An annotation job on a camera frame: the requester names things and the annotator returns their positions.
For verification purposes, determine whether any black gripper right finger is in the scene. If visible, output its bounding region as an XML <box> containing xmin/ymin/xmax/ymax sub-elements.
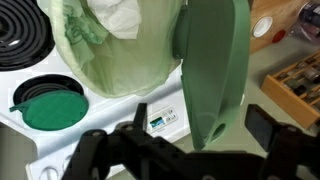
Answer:
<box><xmin>245</xmin><ymin>104</ymin><xmax>320</xmax><ymax>180</ymax></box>

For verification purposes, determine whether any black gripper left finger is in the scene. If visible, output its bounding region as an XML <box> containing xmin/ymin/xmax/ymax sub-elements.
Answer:
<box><xmin>61</xmin><ymin>102</ymin><xmax>188</xmax><ymax>180</ymax></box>

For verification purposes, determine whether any white tissue paper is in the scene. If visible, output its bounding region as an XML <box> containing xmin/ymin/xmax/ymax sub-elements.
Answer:
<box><xmin>87</xmin><ymin>0</ymin><xmax>142</xmax><ymax>39</ymax></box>

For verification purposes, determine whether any wooden spice rack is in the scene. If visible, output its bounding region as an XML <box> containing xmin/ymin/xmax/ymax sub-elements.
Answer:
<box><xmin>261</xmin><ymin>51</ymin><xmax>320</xmax><ymax>129</ymax></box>

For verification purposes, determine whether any green silicone pot holder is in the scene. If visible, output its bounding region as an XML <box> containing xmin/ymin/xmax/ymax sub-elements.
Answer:
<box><xmin>9</xmin><ymin>90</ymin><xmax>89</xmax><ymax>131</ymax></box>

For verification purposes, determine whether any white electric stove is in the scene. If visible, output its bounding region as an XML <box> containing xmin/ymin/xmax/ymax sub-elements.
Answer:
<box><xmin>0</xmin><ymin>46</ymin><xmax>190</xmax><ymax>180</ymax></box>

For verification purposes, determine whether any rear left coil burner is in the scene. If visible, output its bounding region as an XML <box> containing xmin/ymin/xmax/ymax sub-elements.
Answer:
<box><xmin>13</xmin><ymin>74</ymin><xmax>84</xmax><ymax>105</ymax></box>

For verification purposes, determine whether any large front coil burner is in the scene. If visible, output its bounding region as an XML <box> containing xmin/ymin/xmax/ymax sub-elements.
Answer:
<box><xmin>0</xmin><ymin>0</ymin><xmax>55</xmax><ymax>71</ymax></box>

